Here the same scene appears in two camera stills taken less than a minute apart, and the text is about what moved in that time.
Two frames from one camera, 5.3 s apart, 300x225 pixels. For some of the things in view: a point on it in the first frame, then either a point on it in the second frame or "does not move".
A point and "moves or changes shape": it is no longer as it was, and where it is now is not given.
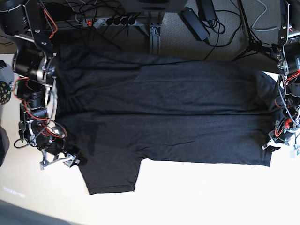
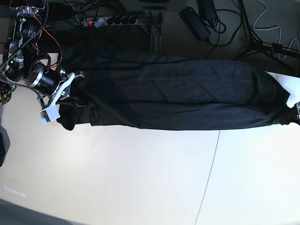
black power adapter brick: [194, 23] does not move
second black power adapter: [206, 10] does not move
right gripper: [68, 160] → [64, 93]
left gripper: [277, 138] → [297, 105]
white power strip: [97, 22] does not move
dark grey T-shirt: [115, 108] moves or changes shape
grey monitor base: [154, 5] does not move
